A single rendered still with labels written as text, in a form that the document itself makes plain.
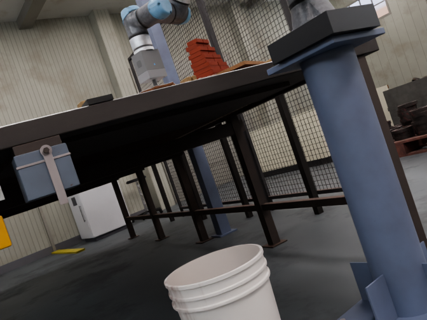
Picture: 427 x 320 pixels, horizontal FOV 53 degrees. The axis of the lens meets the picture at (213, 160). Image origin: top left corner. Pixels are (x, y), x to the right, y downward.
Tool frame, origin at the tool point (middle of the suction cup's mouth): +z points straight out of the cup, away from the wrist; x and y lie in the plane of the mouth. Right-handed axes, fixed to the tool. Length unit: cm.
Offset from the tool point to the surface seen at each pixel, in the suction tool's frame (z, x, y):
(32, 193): 22, 8, 59
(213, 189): 56, -137, -144
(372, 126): 36, 62, -21
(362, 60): 11, 45, -72
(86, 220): 61, -473, -205
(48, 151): 13, 11, 53
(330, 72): 16, 58, -16
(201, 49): -29, -41, -77
